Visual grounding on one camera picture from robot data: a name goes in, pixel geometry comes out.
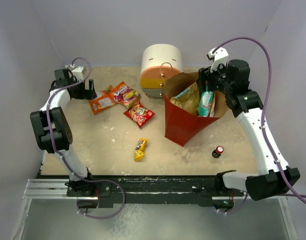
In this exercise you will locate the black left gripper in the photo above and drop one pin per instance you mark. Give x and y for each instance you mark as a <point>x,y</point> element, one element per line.
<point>87,94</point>

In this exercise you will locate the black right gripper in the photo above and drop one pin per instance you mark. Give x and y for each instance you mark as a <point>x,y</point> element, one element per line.
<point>204,74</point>

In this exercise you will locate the orange Fox's candy bag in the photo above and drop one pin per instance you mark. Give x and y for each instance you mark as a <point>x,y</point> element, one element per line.
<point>102,100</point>

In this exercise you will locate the large gold snack bag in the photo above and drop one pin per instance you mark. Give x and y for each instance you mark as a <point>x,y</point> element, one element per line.
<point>188,99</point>

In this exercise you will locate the teal Fox's candy bag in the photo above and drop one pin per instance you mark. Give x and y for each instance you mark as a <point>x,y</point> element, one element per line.
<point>205,103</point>

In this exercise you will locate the colourful candy packet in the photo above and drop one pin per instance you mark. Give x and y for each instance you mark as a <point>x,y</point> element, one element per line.
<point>124,95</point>

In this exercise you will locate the red paper bag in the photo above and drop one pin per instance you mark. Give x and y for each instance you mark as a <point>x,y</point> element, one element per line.
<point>180,125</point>

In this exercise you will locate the red noodle snack packet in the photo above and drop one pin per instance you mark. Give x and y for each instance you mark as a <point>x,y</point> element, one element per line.
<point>139,114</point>

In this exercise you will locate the orange Kettle chip bag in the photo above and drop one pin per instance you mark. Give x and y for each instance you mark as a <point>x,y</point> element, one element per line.
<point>212,107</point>

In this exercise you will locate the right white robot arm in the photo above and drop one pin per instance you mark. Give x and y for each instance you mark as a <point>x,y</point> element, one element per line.
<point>231,78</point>

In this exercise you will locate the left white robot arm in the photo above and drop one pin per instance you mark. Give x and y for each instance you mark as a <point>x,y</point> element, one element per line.
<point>52,131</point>

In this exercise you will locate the small three-drawer cabinet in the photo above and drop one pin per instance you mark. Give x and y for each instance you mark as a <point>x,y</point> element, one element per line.
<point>159,63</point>

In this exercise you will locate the yellow M&M's packet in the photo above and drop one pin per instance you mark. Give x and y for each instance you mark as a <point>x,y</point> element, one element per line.
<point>139,151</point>

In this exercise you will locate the small red-capped bottle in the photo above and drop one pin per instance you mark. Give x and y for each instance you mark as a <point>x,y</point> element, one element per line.
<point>217,152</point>

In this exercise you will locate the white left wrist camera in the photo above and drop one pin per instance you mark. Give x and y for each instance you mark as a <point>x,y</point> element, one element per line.
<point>78,71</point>

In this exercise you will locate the aluminium table rail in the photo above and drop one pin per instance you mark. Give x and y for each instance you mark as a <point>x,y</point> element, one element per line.
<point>45,189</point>

